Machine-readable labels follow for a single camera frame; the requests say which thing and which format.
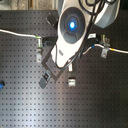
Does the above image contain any white cable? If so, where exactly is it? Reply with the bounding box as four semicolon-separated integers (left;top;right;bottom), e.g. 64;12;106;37
81;43;128;56
0;28;44;46

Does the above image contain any metal cable clip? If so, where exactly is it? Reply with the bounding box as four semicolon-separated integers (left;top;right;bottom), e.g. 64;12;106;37
101;35;110;58
68;78;76;87
36;48;42;63

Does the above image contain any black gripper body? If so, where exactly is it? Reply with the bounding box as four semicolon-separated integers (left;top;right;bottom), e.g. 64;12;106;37
41;45;74;80

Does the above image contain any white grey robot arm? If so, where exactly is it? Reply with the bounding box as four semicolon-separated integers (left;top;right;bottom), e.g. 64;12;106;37
43;0;120;70

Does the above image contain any black perforated breadboard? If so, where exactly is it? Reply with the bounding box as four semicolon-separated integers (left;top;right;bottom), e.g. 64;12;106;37
0;11;128;128

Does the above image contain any metal cable clip left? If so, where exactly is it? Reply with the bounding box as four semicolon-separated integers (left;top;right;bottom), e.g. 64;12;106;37
36;48;42;63

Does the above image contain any metal cable clip centre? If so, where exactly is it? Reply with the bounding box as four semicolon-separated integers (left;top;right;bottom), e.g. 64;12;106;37
68;78;76;87

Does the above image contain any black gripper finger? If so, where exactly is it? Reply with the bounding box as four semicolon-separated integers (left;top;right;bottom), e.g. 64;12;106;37
39;72;51;89

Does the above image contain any metal cable clip right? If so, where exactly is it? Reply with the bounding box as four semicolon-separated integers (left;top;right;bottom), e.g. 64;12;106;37
101;35;110;58

